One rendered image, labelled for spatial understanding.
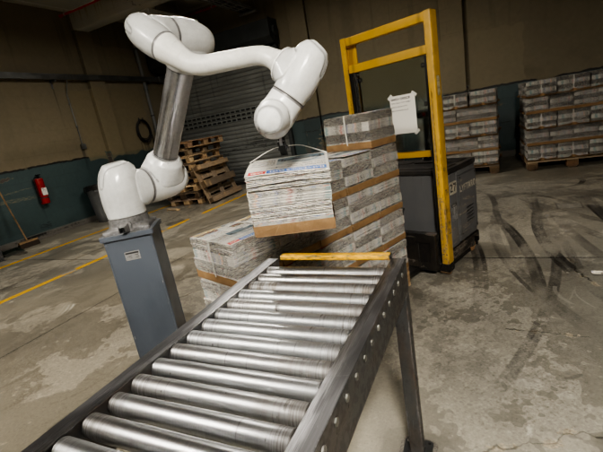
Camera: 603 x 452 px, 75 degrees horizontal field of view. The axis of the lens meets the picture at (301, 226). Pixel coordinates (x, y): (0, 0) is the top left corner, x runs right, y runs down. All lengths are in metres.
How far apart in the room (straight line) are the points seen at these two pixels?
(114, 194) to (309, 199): 0.78
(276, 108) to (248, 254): 0.94
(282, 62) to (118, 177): 0.84
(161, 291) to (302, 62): 1.09
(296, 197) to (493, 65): 7.37
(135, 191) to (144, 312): 0.50
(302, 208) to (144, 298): 0.80
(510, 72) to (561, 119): 1.94
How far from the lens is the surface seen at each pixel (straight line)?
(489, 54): 8.48
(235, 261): 1.83
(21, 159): 8.82
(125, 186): 1.69
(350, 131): 2.65
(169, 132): 1.70
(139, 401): 0.97
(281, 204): 1.34
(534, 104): 6.80
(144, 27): 1.47
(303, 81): 1.13
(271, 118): 1.08
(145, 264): 1.72
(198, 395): 0.92
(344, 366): 0.88
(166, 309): 1.78
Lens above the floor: 1.31
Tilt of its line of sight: 15 degrees down
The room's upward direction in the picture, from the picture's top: 10 degrees counter-clockwise
